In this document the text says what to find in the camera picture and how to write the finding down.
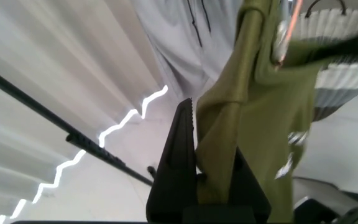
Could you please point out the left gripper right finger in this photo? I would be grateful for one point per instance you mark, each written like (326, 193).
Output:
(247, 199)

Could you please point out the pink clothes hanger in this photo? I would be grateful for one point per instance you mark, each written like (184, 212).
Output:
(293, 21)

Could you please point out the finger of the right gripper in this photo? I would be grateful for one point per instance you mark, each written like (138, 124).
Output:
(353, 48)

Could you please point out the green garment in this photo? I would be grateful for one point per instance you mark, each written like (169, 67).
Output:
(266, 124)

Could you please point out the pale grey shorts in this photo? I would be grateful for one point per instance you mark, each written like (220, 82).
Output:
(179, 46)

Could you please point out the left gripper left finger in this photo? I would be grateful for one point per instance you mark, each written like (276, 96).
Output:
(176, 180)

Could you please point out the white curtain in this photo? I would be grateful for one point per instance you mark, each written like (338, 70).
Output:
(57, 46)

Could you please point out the black clothes rack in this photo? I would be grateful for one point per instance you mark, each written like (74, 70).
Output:
(26, 100)

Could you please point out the white laundry basket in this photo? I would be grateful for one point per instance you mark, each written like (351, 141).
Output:
(346, 77)

